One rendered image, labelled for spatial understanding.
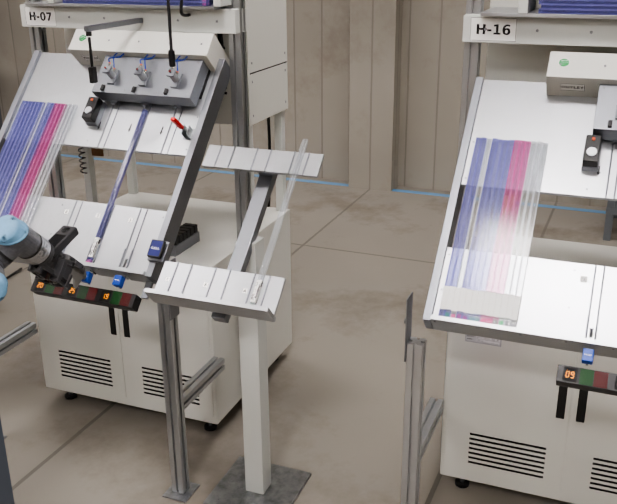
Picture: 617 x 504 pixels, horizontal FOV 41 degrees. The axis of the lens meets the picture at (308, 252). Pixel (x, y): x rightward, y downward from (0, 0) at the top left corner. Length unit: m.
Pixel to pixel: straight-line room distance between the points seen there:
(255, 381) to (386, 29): 3.34
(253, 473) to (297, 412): 0.49
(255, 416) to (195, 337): 0.39
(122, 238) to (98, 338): 0.62
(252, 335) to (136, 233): 0.43
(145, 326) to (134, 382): 0.23
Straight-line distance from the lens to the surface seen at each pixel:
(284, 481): 2.61
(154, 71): 2.54
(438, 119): 5.44
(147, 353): 2.80
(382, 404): 3.01
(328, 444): 2.79
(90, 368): 2.97
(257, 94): 2.74
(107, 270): 2.33
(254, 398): 2.38
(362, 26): 5.34
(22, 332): 2.99
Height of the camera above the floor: 1.57
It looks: 21 degrees down
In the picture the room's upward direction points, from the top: 1 degrees counter-clockwise
